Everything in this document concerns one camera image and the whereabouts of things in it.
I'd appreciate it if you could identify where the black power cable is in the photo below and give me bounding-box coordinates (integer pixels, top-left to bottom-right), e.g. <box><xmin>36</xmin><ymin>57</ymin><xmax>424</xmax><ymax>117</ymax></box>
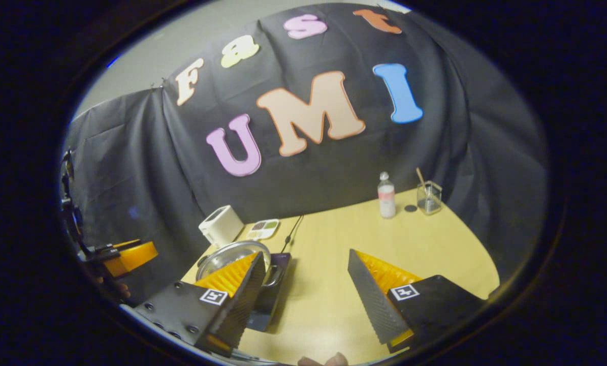
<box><xmin>281</xmin><ymin>215</ymin><xmax>304</xmax><ymax>254</ymax></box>

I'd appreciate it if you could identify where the white divided dish of beans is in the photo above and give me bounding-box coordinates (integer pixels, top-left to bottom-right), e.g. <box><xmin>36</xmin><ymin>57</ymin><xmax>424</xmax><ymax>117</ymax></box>
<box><xmin>246</xmin><ymin>219</ymin><xmax>280</xmax><ymax>240</ymax></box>

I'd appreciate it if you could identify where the white toaster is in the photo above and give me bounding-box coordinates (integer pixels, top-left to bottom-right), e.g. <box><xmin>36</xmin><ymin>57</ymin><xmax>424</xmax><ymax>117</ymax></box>
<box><xmin>199</xmin><ymin>205</ymin><xmax>245</xmax><ymax>248</ymax></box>

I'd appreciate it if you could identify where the steel pot with black handle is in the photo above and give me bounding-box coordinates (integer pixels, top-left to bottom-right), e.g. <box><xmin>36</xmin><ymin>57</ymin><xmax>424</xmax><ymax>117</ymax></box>
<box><xmin>196</xmin><ymin>240</ymin><xmax>285</xmax><ymax>290</ymax></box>

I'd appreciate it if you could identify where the black induction cooktop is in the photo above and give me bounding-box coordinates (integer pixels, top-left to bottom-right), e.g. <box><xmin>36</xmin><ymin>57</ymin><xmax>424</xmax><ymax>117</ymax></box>
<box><xmin>245</xmin><ymin>253</ymin><xmax>292</xmax><ymax>332</ymax></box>

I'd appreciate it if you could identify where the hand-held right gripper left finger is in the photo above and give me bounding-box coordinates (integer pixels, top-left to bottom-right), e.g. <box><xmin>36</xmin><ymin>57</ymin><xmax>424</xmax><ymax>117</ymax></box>
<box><xmin>133</xmin><ymin>252</ymin><xmax>267</xmax><ymax>358</ymax></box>

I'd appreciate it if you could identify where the small bottle with pink label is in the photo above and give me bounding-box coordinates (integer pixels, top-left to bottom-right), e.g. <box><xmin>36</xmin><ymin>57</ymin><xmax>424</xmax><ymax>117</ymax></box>
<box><xmin>377</xmin><ymin>172</ymin><xmax>396</xmax><ymax>219</ymax></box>

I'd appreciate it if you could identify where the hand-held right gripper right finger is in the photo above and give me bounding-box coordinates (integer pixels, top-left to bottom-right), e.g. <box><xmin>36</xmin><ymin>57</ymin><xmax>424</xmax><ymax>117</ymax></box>
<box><xmin>347</xmin><ymin>249</ymin><xmax>487</xmax><ymax>355</ymax></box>

